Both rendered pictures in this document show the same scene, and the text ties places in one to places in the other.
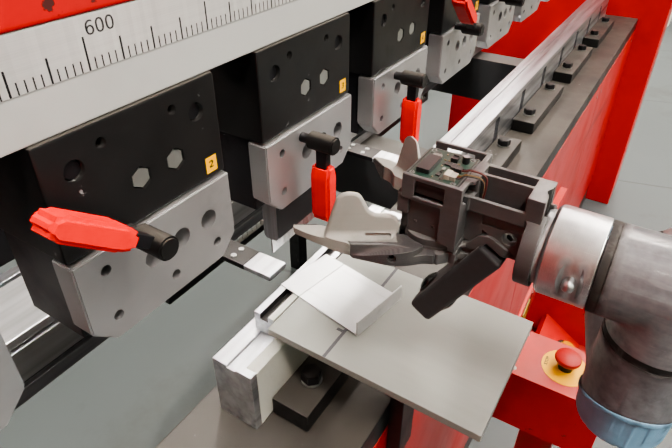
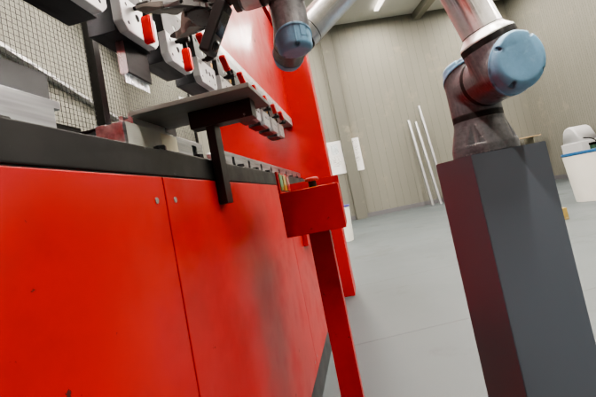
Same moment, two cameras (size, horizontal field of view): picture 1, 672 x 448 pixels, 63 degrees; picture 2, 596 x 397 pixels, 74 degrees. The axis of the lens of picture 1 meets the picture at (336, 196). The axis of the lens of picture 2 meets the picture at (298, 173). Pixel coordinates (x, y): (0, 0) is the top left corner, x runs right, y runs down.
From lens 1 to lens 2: 0.85 m
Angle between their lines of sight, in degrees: 43
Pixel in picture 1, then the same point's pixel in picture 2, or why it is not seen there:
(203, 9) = not seen: outside the picture
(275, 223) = (125, 61)
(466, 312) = not seen: hidden behind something
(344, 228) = not seen: outside the picture
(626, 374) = (279, 3)
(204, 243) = not seen: outside the picture
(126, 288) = not seen: outside the picture
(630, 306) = not seen: outside the picture
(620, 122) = (336, 239)
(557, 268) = not seen: outside the picture
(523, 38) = not seen: hidden behind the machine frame
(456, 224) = not seen: outside the picture
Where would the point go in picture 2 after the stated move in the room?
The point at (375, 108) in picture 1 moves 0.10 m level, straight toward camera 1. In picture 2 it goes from (168, 44) to (168, 26)
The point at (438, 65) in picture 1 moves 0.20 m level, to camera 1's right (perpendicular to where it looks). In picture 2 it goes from (198, 69) to (259, 66)
